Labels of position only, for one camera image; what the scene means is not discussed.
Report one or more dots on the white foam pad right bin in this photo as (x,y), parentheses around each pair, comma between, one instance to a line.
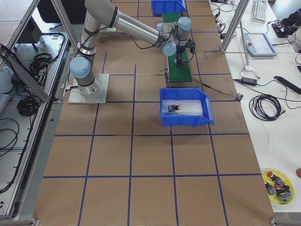
(188,107)

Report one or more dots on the yellow push button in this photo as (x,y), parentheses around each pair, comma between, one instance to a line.
(173,108)

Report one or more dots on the green conveyor belt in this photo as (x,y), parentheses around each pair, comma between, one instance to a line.
(177,28)

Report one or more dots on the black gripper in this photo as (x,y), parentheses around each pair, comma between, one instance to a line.
(180,50)

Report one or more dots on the teach pendant tablet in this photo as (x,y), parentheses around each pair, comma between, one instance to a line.
(258,45)

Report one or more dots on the aluminium frame post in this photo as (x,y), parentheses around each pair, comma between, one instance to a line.
(233,25)

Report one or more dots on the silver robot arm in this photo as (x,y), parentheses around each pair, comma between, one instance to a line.
(102,15)

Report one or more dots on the blue bin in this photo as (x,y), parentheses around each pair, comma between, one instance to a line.
(159,7)
(186,120)

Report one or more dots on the yellow plate of buttons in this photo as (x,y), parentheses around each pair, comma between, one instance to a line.
(278,186)

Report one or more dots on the blue bin left side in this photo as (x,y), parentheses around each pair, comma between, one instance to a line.
(159,7)

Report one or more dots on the white keyboard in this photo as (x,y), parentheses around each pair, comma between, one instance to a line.
(259,11)

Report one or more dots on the blue bin right side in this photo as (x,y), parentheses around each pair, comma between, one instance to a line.
(186,120)

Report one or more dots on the black power adapter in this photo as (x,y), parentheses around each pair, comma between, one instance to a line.
(248,81)

